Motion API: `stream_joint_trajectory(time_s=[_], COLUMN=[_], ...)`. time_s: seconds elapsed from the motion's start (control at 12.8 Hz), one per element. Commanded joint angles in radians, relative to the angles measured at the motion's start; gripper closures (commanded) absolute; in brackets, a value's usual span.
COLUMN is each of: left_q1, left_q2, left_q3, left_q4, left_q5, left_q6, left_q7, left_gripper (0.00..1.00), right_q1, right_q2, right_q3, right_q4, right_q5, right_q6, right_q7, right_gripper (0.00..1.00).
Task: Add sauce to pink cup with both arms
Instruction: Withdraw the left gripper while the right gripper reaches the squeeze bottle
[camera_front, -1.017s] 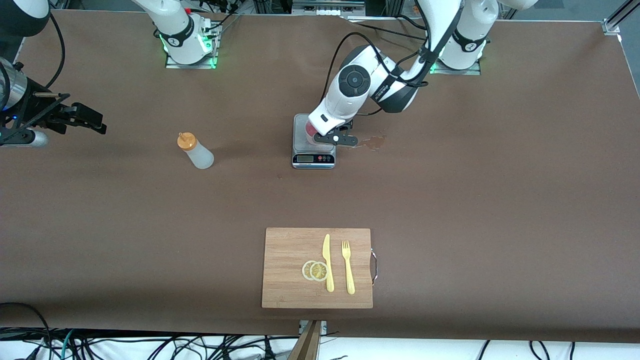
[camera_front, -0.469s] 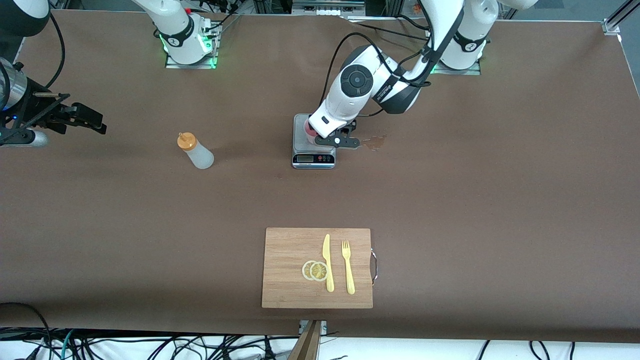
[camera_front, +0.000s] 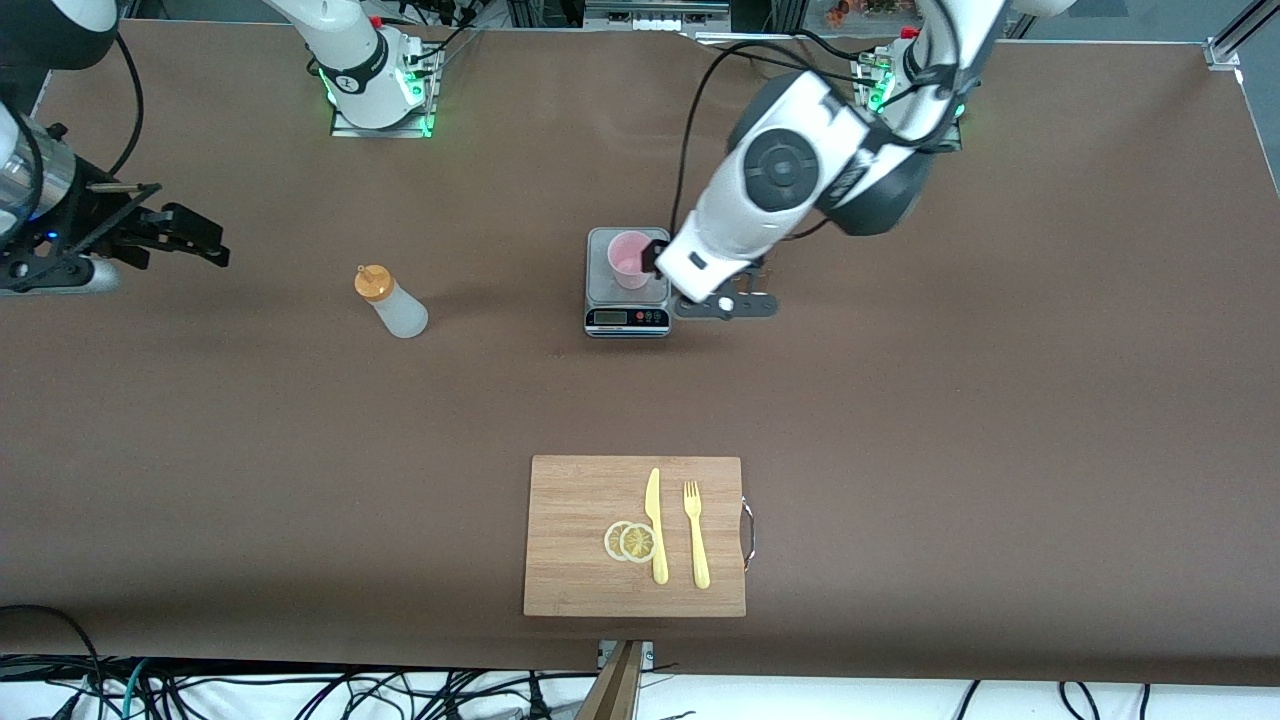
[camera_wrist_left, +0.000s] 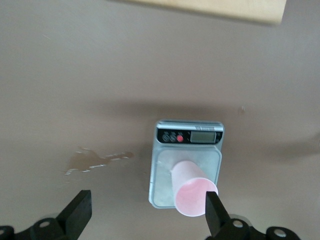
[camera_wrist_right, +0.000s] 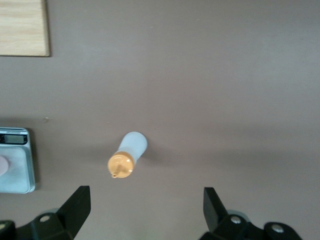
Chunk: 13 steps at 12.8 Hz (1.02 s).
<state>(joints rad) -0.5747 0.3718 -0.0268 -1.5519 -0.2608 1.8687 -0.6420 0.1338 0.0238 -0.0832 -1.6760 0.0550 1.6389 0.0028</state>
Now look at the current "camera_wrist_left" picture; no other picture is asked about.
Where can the brown sauce spill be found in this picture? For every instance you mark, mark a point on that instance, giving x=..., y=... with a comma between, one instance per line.
x=85, y=162

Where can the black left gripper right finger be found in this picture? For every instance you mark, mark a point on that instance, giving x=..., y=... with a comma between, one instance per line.
x=215, y=215

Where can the silver digital kitchen scale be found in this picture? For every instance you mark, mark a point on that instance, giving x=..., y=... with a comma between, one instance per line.
x=162, y=175

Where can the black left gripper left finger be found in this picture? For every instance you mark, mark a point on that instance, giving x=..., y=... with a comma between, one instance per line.
x=75, y=215

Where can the brown table cover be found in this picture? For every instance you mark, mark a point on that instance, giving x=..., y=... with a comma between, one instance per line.
x=75, y=75

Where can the pink plastic cup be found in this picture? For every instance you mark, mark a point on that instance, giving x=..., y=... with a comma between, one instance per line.
x=190, y=200

